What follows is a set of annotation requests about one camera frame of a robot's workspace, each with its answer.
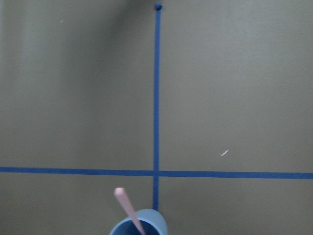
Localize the pink chopstick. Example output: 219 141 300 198
114 188 146 235

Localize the light blue plastic cup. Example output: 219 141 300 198
110 209 169 235

